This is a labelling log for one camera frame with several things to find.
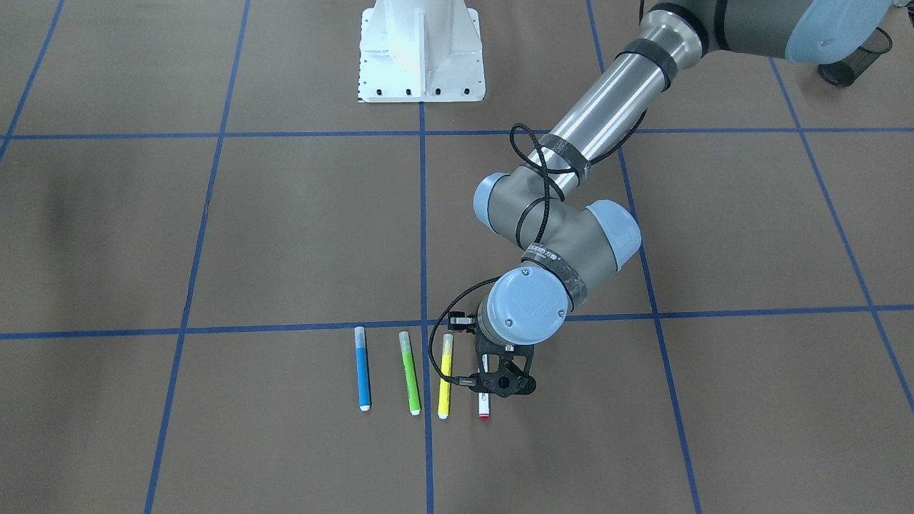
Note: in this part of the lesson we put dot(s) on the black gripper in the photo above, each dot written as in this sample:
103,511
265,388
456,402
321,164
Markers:
485,397

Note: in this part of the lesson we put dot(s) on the red marker pen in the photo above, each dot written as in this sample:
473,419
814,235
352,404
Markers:
484,406

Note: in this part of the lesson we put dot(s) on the blue marker pen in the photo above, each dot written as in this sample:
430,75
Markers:
362,369

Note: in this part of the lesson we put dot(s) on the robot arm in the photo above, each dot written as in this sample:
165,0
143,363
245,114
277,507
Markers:
568,252

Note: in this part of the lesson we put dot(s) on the green marker pen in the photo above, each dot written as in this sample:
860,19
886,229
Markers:
409,371

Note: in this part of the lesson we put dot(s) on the black mesh pen cup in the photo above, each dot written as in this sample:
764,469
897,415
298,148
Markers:
846,72

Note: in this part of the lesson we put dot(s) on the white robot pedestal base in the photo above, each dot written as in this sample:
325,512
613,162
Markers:
420,51

